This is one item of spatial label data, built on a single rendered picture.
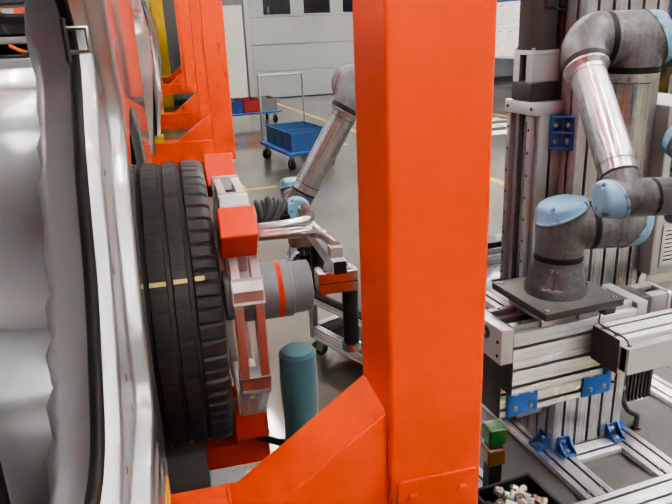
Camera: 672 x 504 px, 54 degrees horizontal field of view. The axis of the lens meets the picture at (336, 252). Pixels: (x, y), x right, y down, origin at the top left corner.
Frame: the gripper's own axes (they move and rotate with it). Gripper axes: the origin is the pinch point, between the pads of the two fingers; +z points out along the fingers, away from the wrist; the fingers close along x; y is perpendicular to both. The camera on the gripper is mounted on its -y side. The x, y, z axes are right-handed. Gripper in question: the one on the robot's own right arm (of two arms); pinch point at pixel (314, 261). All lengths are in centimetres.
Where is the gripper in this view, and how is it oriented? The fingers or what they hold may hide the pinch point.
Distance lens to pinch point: 184.8
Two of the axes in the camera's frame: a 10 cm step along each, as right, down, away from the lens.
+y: -0.4, -9.4, -3.3
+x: 9.7, -1.1, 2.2
